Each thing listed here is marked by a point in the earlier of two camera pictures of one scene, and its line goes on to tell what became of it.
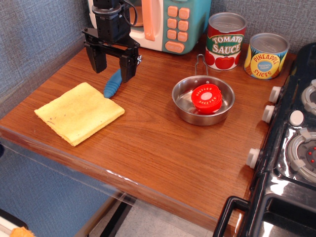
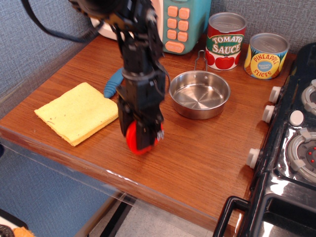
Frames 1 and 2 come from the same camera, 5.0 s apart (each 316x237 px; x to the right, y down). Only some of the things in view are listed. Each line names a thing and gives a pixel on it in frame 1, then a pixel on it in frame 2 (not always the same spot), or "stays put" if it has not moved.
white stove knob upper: (274, 94) stays put
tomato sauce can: (224, 40) stays put
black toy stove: (282, 200) stays put
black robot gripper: (112, 32) → (143, 100)
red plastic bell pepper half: (207, 98) → (132, 139)
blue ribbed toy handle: (113, 84) stays put
